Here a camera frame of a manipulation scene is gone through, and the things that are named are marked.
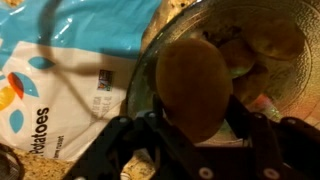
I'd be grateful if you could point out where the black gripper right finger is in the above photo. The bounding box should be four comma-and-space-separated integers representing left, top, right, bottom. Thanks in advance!
225, 95, 251, 139

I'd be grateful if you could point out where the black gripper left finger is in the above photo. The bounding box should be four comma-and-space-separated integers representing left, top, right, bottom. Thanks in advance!
153, 94, 164, 118

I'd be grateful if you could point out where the brown russet potato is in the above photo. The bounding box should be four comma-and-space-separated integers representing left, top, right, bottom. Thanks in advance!
156, 38, 232, 143

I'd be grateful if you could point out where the potato front right in bowl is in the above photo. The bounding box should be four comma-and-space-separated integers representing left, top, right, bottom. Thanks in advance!
233, 64, 270, 105

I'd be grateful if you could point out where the potato in bowl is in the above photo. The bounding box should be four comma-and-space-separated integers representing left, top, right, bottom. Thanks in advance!
242, 18, 305, 60
219, 38, 256, 78
233, 64, 270, 105

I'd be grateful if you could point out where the glass bowl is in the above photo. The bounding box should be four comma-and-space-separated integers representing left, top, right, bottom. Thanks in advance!
127, 0, 320, 127

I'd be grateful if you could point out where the potato front left in bowl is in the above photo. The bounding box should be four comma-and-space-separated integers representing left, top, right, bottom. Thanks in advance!
219, 38, 256, 78

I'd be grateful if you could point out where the potato top in bowl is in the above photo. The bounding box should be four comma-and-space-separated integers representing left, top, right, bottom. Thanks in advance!
242, 18, 305, 60

